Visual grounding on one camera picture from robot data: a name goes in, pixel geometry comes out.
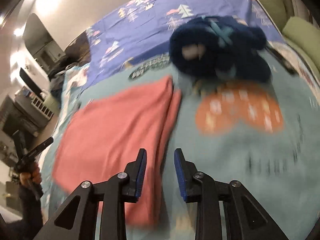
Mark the navy star fleece garment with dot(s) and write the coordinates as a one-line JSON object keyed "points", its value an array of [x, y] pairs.
{"points": [[221, 48]]}

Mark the green cushion left side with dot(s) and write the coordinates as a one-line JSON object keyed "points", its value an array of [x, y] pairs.
{"points": [[52, 104]]}

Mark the pink knit sweater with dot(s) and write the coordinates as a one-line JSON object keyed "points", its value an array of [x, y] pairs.
{"points": [[105, 135]]}

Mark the pile of dark clothes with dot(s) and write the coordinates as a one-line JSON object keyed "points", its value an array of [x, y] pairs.
{"points": [[57, 74]]}

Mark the dark patterned pillow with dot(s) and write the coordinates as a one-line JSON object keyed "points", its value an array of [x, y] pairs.
{"points": [[79, 50]]}

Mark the green pillow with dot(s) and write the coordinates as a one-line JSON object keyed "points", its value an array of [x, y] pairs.
{"points": [[304, 35], [276, 9]]}

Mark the black remote control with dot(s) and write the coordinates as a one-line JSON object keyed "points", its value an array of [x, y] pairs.
{"points": [[284, 62]]}

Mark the purple tree print sheet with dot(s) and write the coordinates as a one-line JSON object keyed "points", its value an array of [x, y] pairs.
{"points": [[140, 29]]}

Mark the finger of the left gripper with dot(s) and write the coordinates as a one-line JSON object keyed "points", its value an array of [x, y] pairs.
{"points": [[31, 156], [19, 142]]}

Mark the green pillow far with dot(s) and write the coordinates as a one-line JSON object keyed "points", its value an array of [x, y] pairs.
{"points": [[276, 9]]}

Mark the green pillow near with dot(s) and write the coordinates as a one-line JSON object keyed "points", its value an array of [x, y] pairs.
{"points": [[304, 35]]}

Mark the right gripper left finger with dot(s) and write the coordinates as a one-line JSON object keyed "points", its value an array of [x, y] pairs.
{"points": [[76, 218]]}

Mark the left hand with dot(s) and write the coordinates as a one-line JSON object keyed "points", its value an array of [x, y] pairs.
{"points": [[34, 176]]}

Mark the white shelf rack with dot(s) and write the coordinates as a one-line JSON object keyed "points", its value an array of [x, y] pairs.
{"points": [[42, 108]]}

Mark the teal patterned quilt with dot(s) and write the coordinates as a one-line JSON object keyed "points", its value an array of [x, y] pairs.
{"points": [[264, 135]]}

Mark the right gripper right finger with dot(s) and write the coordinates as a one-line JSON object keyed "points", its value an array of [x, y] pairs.
{"points": [[245, 217]]}

